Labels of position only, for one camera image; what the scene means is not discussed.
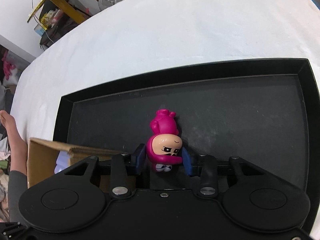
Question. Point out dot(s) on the blue wipes pack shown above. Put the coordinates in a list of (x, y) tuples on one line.
[(40, 31)]

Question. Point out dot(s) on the small purple box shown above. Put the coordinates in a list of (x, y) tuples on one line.
[(61, 162)]

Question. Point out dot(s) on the white plastic bag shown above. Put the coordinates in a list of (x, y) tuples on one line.
[(107, 1)]

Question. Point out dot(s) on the yellow side table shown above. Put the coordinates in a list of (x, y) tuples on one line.
[(62, 2)]

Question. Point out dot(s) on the pink plush toy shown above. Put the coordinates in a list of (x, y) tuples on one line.
[(8, 66)]

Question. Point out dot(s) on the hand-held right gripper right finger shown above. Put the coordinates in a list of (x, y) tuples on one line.
[(187, 162)]

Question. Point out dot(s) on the pink dinosaur suit figure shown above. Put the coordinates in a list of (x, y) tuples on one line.
[(163, 127)]

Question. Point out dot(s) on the person's left leg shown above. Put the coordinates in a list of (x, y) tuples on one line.
[(17, 150)]

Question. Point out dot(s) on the black bag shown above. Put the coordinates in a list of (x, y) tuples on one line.
[(60, 33)]

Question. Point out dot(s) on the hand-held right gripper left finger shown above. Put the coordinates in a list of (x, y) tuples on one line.
[(137, 160)]

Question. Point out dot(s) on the brown cardboard box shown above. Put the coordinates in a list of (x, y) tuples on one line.
[(40, 160)]

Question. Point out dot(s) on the black tray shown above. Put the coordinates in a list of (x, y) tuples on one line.
[(225, 117)]

